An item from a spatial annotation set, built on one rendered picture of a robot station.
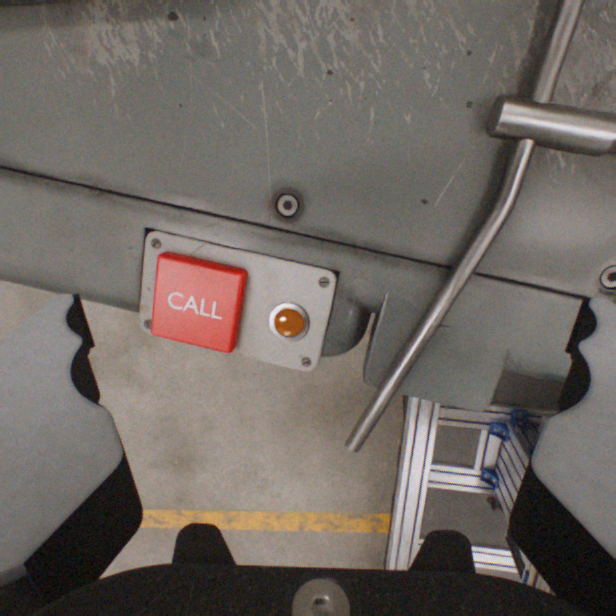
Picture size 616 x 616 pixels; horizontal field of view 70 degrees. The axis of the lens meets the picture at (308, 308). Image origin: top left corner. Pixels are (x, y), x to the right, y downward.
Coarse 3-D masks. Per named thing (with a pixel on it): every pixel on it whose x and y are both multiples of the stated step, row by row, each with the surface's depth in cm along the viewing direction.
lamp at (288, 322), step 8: (280, 312) 30; (288, 312) 30; (296, 312) 30; (280, 320) 30; (288, 320) 30; (296, 320) 30; (280, 328) 30; (288, 328) 30; (296, 328) 30; (288, 336) 31
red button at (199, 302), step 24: (168, 264) 29; (192, 264) 29; (216, 264) 29; (168, 288) 30; (192, 288) 30; (216, 288) 29; (240, 288) 29; (168, 312) 30; (192, 312) 30; (216, 312) 30; (240, 312) 30; (168, 336) 31; (192, 336) 31; (216, 336) 30
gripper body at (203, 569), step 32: (192, 544) 5; (224, 544) 5; (448, 544) 5; (128, 576) 5; (160, 576) 5; (192, 576) 5; (224, 576) 5; (256, 576) 5; (288, 576) 5; (320, 576) 5; (352, 576) 5; (384, 576) 5; (416, 576) 5; (448, 576) 5; (480, 576) 5; (64, 608) 5; (96, 608) 5; (128, 608) 5; (160, 608) 5; (192, 608) 4; (224, 608) 4; (256, 608) 4; (288, 608) 4; (320, 608) 5; (352, 608) 4; (384, 608) 4; (416, 608) 4; (448, 608) 4; (480, 608) 4; (512, 608) 4; (544, 608) 4; (576, 608) 4
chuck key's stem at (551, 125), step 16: (512, 96) 23; (496, 112) 24; (512, 112) 23; (528, 112) 23; (544, 112) 23; (560, 112) 23; (576, 112) 23; (592, 112) 23; (496, 128) 24; (512, 128) 24; (528, 128) 23; (544, 128) 23; (560, 128) 23; (576, 128) 23; (592, 128) 23; (608, 128) 23; (544, 144) 24; (560, 144) 24; (576, 144) 24; (592, 144) 23; (608, 144) 23
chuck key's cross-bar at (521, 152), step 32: (576, 0) 22; (544, 64) 23; (544, 96) 23; (512, 160) 25; (512, 192) 25; (480, 224) 26; (480, 256) 26; (448, 288) 27; (416, 352) 29; (384, 384) 30; (352, 448) 32
